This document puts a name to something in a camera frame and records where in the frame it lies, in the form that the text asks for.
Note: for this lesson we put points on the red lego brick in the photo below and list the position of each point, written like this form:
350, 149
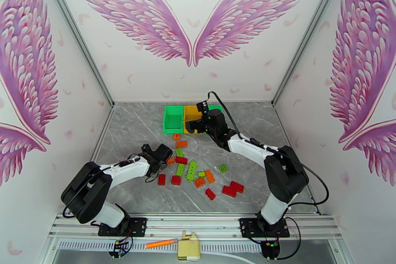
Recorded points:
210, 194
238, 186
181, 160
176, 180
161, 179
229, 191

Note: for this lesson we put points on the small orange lego brick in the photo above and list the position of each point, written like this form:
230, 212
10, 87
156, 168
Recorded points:
176, 137

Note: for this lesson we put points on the long green lego brick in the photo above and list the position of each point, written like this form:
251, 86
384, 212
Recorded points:
192, 171

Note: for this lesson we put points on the small green lego brick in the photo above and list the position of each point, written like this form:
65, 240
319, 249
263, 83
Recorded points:
201, 174

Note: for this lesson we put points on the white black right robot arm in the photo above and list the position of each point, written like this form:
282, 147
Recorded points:
247, 148

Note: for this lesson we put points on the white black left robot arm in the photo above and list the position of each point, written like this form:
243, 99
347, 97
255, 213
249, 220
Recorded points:
130, 168

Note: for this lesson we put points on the yellow plastic bin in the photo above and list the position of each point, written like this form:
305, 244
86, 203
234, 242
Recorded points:
190, 113

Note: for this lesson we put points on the green plastic bin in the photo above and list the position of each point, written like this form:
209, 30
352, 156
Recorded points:
173, 117
216, 107

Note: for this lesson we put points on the orange marker pen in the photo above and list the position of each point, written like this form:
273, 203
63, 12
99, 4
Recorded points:
161, 244

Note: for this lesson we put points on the beige box device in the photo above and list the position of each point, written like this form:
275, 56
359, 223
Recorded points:
188, 249

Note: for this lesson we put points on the white tube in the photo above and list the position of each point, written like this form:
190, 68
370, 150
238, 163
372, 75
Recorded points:
229, 257

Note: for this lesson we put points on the black power adapter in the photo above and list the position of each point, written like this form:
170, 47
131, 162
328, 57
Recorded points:
270, 249

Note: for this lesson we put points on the aluminium table edge rail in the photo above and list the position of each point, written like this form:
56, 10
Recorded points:
286, 134
102, 136

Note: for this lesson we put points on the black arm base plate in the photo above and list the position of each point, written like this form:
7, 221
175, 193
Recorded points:
247, 227
137, 226

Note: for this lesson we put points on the aluminium mounting rail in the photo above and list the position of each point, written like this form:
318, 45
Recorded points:
191, 226

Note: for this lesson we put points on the aluminium frame post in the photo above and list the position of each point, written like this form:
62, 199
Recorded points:
74, 26
315, 24

